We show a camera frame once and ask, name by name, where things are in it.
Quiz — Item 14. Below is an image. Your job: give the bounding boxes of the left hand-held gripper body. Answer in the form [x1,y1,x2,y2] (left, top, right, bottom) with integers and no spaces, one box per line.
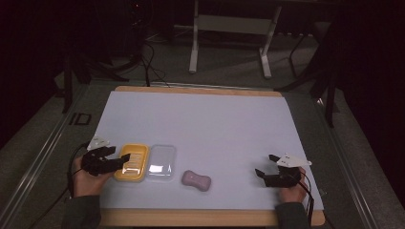
[80,135,118,177]

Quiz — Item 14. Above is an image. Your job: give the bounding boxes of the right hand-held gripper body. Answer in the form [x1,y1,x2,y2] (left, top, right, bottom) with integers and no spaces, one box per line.
[264,152,313,188]

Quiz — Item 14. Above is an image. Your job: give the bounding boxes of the yellow soap box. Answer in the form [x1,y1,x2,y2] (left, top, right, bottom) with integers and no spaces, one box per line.
[113,143,151,183]

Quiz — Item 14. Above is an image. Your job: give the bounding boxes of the person's right hand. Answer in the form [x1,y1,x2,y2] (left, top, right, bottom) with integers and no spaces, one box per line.
[278,167,309,204]

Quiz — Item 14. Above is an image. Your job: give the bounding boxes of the person's left hand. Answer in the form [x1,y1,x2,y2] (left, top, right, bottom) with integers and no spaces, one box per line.
[71,156,115,198]

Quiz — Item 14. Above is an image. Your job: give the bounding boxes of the clear plastic box lid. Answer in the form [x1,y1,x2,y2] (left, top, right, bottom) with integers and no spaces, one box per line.
[145,144,178,183]

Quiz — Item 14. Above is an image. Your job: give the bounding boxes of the pink soap bar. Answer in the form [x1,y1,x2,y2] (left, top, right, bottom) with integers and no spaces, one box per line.
[181,170,212,193]

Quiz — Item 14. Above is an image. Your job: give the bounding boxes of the white table mat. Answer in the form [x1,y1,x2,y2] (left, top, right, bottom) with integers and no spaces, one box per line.
[94,90,325,212]

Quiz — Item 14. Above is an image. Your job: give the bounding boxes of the black metal stand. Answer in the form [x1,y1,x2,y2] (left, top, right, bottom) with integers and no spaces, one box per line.
[274,22,341,129]
[53,47,143,115]

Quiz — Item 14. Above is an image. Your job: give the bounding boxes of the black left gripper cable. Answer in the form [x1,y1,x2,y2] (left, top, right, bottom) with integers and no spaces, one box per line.
[28,141,92,229]

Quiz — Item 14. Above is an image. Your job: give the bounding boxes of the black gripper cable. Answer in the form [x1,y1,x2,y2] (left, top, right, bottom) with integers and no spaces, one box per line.
[28,141,92,229]
[286,173,316,227]

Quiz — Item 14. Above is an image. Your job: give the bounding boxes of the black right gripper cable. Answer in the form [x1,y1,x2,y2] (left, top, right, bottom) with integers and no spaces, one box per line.
[286,173,316,227]

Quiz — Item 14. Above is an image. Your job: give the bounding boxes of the metal floor rail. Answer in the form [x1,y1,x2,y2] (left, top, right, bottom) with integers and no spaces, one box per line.
[0,85,91,229]
[312,97,380,229]

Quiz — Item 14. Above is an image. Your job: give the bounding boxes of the black floor cables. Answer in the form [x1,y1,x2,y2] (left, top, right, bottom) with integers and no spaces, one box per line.
[139,41,171,88]

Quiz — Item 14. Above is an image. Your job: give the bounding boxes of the white metal table frame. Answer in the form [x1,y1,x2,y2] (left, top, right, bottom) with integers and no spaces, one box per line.
[188,0,284,79]

